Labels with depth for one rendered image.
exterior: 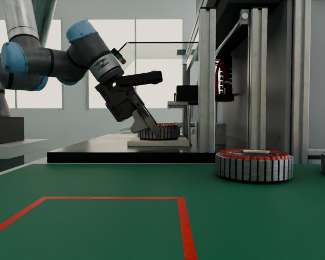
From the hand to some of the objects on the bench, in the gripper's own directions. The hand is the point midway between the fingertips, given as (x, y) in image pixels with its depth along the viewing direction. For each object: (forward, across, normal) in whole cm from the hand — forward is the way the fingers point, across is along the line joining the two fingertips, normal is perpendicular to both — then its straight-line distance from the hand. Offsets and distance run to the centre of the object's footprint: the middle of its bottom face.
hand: (160, 133), depth 80 cm
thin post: (+6, +6, +4) cm, 10 cm away
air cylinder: (+10, 0, +10) cm, 14 cm away
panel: (+16, -12, +19) cm, 28 cm away
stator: (+12, +34, +9) cm, 37 cm away
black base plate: (+5, -12, -2) cm, 13 cm away
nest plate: (+2, 0, -2) cm, 3 cm away
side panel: (+27, +20, +30) cm, 45 cm away
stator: (+1, 0, -1) cm, 2 cm away
